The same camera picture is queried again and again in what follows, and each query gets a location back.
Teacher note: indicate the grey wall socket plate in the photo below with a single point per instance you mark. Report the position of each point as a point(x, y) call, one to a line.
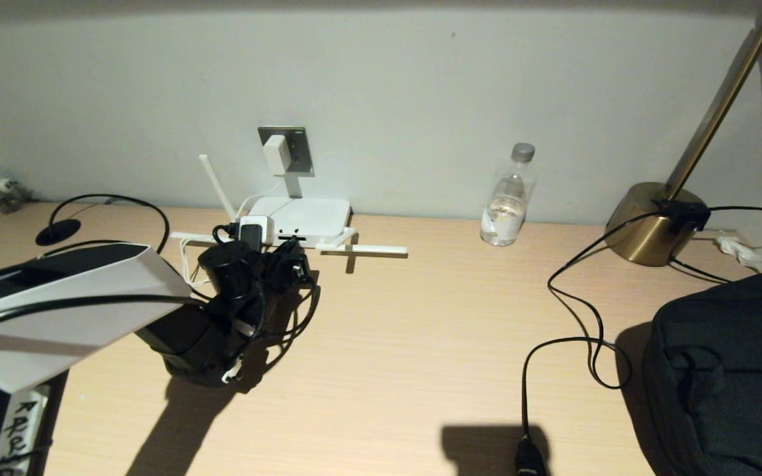
point(303, 153)

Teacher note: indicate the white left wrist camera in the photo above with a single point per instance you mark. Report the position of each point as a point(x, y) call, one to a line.
point(255, 227)

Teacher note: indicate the white router with antennas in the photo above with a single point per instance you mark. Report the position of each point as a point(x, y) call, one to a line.
point(308, 217)

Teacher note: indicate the brass desk lamp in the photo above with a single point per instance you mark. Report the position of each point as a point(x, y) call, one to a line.
point(645, 228)

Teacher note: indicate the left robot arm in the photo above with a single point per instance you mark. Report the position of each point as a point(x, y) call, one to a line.
point(57, 311)

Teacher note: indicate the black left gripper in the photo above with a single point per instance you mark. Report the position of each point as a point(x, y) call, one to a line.
point(286, 271)

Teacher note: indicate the clear plastic water bottle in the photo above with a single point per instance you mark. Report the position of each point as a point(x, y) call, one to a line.
point(504, 211)

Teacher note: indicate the black fabric backpack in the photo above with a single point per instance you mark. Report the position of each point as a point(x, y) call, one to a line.
point(731, 383)

